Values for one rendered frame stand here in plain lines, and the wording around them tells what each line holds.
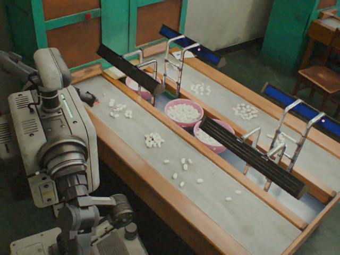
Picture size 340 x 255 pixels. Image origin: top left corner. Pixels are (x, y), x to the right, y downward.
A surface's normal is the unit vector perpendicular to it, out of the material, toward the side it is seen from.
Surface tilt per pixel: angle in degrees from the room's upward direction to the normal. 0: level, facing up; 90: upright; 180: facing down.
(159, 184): 0
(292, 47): 90
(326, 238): 0
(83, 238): 56
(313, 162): 0
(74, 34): 90
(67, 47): 90
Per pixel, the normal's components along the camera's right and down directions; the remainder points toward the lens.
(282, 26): -0.80, 0.33
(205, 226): 0.09, -0.76
